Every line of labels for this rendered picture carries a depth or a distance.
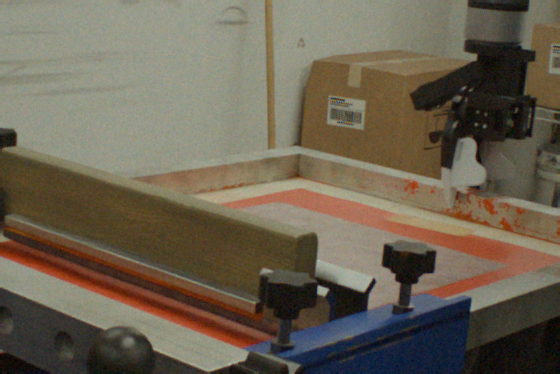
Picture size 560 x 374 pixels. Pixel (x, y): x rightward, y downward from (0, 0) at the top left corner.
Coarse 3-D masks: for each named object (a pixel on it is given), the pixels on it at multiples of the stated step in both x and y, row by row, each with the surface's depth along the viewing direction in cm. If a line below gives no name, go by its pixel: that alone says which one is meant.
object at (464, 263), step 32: (320, 256) 144; (352, 256) 145; (448, 256) 148; (480, 256) 149; (512, 256) 150; (544, 256) 151; (384, 288) 133; (416, 288) 134; (448, 288) 135; (192, 320) 119; (224, 320) 120
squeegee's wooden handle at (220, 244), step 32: (0, 160) 136; (32, 160) 133; (64, 160) 133; (32, 192) 133; (64, 192) 130; (96, 192) 127; (128, 192) 124; (160, 192) 122; (64, 224) 131; (96, 224) 127; (128, 224) 124; (160, 224) 121; (192, 224) 118; (224, 224) 116; (256, 224) 113; (160, 256) 122; (192, 256) 119; (224, 256) 116; (256, 256) 113; (288, 256) 111; (256, 288) 114
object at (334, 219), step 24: (288, 192) 174; (312, 192) 175; (264, 216) 160; (288, 216) 161; (312, 216) 161; (336, 216) 163; (360, 216) 164; (384, 216) 165; (336, 240) 151; (24, 264) 132; (48, 264) 133; (72, 264) 133; (96, 288) 126; (120, 288) 127
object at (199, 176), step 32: (192, 160) 172; (224, 160) 174; (256, 160) 176; (288, 160) 181; (320, 160) 181; (352, 160) 180; (192, 192) 168; (384, 192) 174; (416, 192) 170; (480, 192) 166; (480, 224) 164; (512, 224) 161; (544, 224) 158; (480, 288) 124; (512, 288) 125; (544, 288) 126; (480, 320) 118; (512, 320) 123; (544, 320) 128
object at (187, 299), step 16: (16, 240) 138; (32, 240) 136; (64, 256) 133; (80, 256) 131; (112, 272) 128; (144, 288) 125; (160, 288) 124; (192, 304) 121; (208, 304) 119; (240, 320) 117; (256, 320) 116
